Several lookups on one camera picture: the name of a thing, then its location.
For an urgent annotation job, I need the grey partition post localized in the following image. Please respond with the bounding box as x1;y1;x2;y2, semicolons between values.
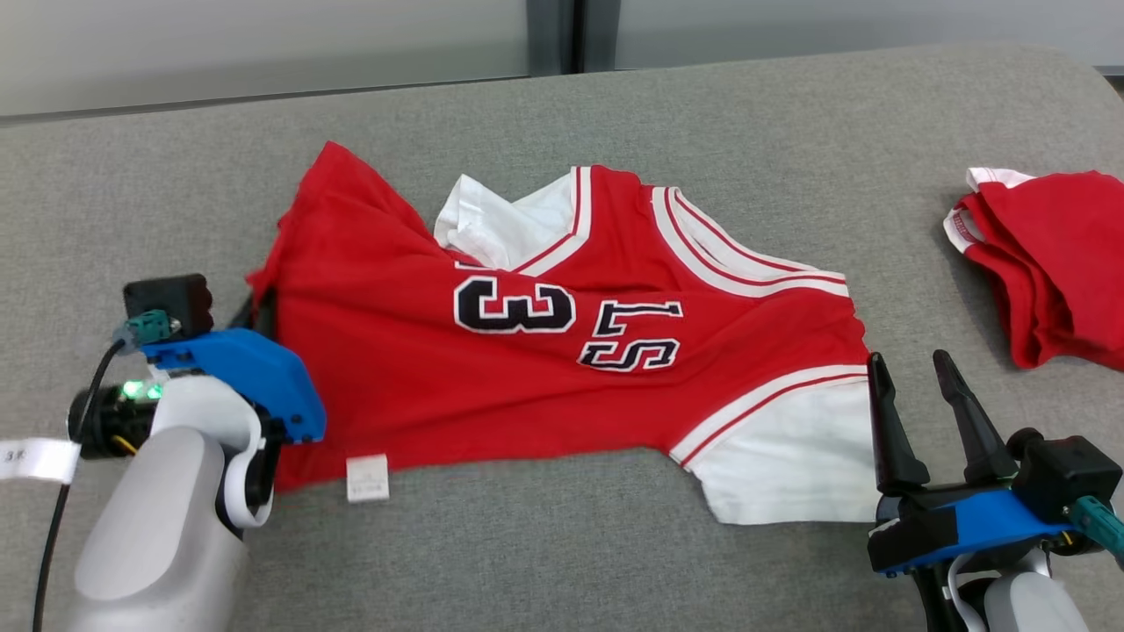
527;0;620;75

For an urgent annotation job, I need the red garment with white trim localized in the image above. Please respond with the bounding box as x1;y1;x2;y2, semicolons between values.
944;167;1124;371

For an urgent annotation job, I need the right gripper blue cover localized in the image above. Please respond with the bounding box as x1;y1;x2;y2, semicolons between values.
867;349;1065;580

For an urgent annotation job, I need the red jersey with number print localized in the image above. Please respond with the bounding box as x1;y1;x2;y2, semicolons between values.
246;140;883;526

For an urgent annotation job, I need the white left cable label tag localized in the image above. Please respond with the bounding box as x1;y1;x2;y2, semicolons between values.
0;437;82;484

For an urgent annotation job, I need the teal camera connector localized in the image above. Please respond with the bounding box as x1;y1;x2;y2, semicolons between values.
1067;496;1124;558
112;309;172;350

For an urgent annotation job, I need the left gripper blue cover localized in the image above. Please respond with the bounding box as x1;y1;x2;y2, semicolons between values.
68;288;328;459

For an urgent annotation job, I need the teal right camera connector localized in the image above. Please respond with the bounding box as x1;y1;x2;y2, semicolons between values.
1067;496;1124;558

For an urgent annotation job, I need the teal left camera connector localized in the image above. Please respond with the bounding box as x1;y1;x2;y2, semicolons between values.
112;309;172;350

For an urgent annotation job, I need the black left camera cable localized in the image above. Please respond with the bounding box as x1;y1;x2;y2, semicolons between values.
31;342;128;632

